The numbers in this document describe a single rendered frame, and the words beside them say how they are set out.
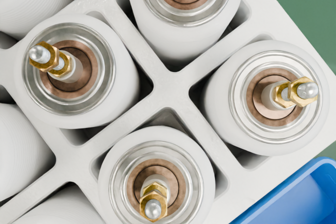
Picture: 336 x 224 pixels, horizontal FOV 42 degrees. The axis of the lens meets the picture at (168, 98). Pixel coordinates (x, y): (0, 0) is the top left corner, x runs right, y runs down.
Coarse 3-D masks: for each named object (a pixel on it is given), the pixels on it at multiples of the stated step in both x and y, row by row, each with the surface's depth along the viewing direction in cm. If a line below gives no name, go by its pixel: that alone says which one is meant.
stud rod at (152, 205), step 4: (160, 192) 31; (152, 200) 27; (156, 200) 27; (148, 204) 26; (152, 204) 26; (156, 204) 26; (160, 204) 27; (148, 208) 26; (152, 208) 26; (156, 208) 26; (160, 208) 26; (148, 212) 26; (152, 212) 26; (156, 212) 26; (160, 212) 26; (148, 216) 26; (152, 216) 26; (156, 216) 26
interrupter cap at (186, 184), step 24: (144, 144) 35; (168, 144) 35; (120, 168) 35; (144, 168) 35; (168, 168) 35; (192, 168) 35; (120, 192) 35; (192, 192) 35; (120, 216) 34; (168, 216) 35; (192, 216) 34
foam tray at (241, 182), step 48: (96, 0) 43; (240, 0) 44; (0, 48) 43; (144, 48) 43; (240, 48) 45; (0, 96) 48; (144, 96) 53; (192, 96) 53; (48, 144) 42; (96, 144) 42; (48, 192) 42; (96, 192) 42; (240, 192) 42
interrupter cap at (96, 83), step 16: (48, 32) 35; (64, 32) 35; (80, 32) 35; (96, 32) 35; (64, 48) 36; (80, 48) 35; (96, 48) 35; (96, 64) 35; (112, 64) 35; (32, 80) 35; (48, 80) 35; (80, 80) 35; (96, 80) 35; (112, 80) 35; (32, 96) 35; (48, 96) 35; (64, 96) 35; (80, 96) 35; (96, 96) 35; (64, 112) 35; (80, 112) 35
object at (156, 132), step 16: (144, 128) 36; (160, 128) 36; (176, 128) 52; (128, 144) 35; (176, 144) 35; (192, 144) 36; (112, 160) 35; (208, 160) 36; (208, 176) 35; (208, 192) 35; (208, 208) 35
